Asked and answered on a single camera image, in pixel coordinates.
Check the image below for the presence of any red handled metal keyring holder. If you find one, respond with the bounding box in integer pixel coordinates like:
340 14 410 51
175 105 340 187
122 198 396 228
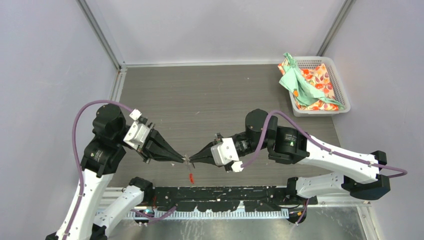
184 153 195 185

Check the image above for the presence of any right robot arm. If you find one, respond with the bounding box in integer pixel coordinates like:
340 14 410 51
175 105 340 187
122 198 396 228
189 109 391 205

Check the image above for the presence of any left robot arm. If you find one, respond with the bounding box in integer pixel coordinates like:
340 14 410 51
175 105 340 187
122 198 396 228
47 100 185 240

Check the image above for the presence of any green cloth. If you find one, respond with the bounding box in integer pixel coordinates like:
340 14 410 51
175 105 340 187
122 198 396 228
278 52 345 109

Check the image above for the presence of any orange patterned cloth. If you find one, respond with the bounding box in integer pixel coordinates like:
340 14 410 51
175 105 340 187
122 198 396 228
277 57 339 112

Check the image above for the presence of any white plastic basket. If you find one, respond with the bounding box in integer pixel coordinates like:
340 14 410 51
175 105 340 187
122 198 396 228
289 56 351 117

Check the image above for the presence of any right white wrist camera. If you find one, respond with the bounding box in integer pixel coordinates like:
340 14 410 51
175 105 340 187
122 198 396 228
211 137 244 173

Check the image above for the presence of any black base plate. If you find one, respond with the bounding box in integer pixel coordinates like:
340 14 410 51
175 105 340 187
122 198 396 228
138 186 306 213

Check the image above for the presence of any aluminium rail frame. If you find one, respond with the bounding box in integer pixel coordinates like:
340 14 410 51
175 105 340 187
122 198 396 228
98 187 372 209

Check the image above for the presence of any white slotted cable duct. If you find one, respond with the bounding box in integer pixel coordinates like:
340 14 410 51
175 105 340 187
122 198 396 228
125 208 290 220

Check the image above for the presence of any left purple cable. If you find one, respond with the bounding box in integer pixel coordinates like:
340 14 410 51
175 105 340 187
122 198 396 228
61 100 179 240

